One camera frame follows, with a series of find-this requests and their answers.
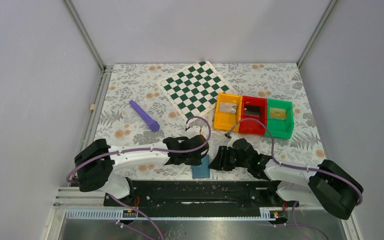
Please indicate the yellow plastic bin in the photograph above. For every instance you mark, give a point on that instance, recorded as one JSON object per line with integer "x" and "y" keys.
{"x": 224, "y": 121}

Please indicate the right aluminium frame post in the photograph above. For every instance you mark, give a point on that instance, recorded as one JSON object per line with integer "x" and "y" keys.
{"x": 315, "y": 34}

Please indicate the silver card in yellow bin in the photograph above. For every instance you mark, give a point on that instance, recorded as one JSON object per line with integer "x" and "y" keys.
{"x": 227, "y": 107}

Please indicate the green white chessboard mat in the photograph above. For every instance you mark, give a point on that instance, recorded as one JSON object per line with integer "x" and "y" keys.
{"x": 194, "y": 90}

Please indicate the green plastic bin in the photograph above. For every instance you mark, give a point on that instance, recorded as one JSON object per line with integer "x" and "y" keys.
{"x": 277, "y": 128}

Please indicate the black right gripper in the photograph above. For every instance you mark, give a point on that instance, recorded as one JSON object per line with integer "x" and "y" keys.
{"x": 227, "y": 159}

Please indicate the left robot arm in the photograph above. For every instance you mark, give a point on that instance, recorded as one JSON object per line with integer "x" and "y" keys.
{"x": 97, "y": 164}

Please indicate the blue leather card holder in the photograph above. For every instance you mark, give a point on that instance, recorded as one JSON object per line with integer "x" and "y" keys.
{"x": 202, "y": 171}

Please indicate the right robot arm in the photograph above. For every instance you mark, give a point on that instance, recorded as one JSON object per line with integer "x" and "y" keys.
{"x": 324, "y": 185}

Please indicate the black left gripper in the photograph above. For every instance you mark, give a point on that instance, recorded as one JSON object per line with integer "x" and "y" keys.
{"x": 194, "y": 153}

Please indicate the aluminium frame post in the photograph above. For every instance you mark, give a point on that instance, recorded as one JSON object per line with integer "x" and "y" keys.
{"x": 74, "y": 15}
{"x": 315, "y": 34}

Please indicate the gold card in green bin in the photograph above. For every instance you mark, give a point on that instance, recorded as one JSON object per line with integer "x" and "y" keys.
{"x": 277, "y": 113}

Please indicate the left aluminium frame post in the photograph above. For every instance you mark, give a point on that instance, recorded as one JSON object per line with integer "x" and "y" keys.
{"x": 74, "y": 15}

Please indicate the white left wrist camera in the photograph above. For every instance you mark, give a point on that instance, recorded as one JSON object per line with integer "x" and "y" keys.
{"x": 193, "y": 131}

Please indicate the black card in red bin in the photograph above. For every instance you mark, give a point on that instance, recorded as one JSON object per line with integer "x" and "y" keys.
{"x": 252, "y": 110}

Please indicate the purple cylindrical handle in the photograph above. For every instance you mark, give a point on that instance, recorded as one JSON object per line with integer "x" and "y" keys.
{"x": 152, "y": 124}

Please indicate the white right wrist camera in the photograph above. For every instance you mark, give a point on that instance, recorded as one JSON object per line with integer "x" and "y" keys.
{"x": 231, "y": 139}

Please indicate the red plastic bin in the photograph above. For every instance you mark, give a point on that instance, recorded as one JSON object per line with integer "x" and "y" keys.
{"x": 254, "y": 126}

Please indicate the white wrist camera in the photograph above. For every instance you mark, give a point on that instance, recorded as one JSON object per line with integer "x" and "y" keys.
{"x": 193, "y": 131}
{"x": 231, "y": 139}

